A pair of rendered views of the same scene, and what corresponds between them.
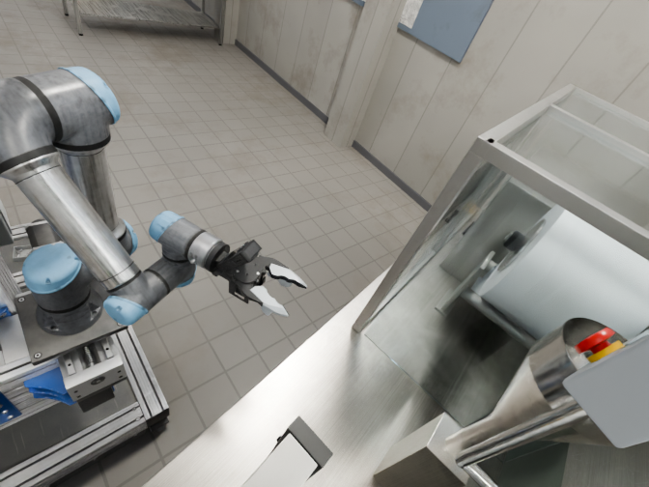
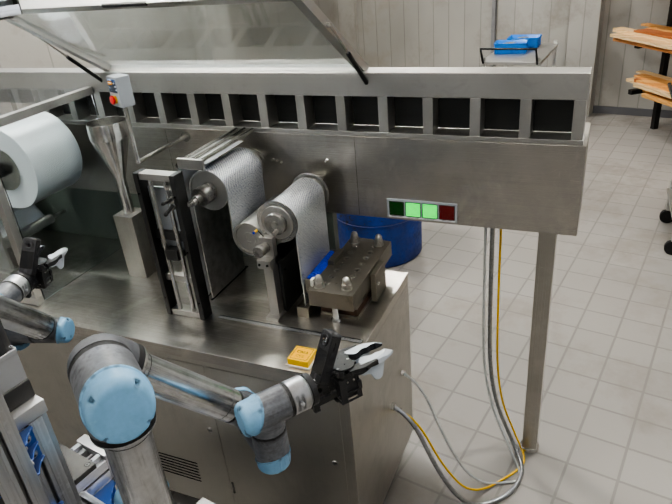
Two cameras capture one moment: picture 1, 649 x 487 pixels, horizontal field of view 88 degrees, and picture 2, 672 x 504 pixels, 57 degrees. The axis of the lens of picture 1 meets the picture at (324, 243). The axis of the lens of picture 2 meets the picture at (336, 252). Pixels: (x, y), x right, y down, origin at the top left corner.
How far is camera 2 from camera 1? 1.92 m
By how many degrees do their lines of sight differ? 72
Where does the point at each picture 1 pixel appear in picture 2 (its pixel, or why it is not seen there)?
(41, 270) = not seen: hidden behind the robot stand
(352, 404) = (105, 292)
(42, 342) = (74, 470)
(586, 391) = (125, 103)
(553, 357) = (103, 131)
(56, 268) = not seen: hidden behind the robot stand
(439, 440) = (127, 215)
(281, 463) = (146, 172)
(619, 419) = (130, 100)
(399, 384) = (86, 279)
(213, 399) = not seen: outside the picture
